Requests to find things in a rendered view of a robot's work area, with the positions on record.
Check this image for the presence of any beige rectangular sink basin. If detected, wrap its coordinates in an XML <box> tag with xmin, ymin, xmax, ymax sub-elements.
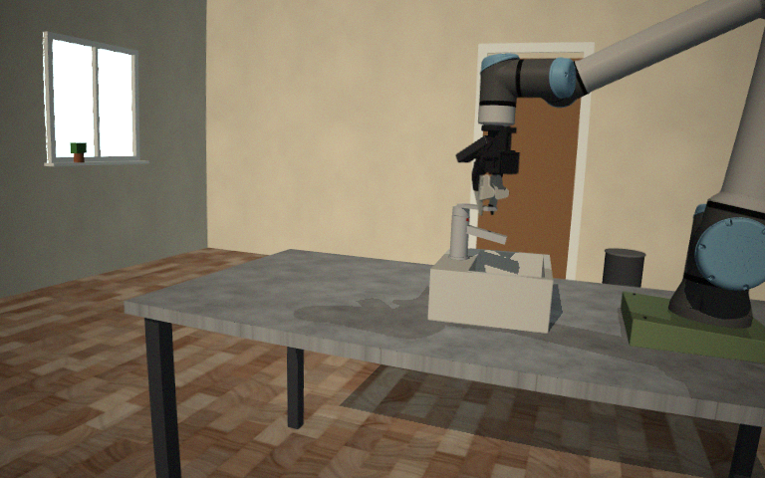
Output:
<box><xmin>428</xmin><ymin>248</ymin><xmax>553</xmax><ymax>334</ymax></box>

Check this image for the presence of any grey mixer tap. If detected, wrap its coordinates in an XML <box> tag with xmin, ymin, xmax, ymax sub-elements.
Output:
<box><xmin>448</xmin><ymin>203</ymin><xmax>506</xmax><ymax>260</ymax></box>

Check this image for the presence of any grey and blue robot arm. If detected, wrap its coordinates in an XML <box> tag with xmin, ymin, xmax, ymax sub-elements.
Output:
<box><xmin>478</xmin><ymin>0</ymin><xmax>765</xmax><ymax>328</ymax></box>

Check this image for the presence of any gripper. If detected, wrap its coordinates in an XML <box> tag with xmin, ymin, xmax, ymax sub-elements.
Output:
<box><xmin>471</xmin><ymin>125</ymin><xmax>520</xmax><ymax>215</ymax></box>

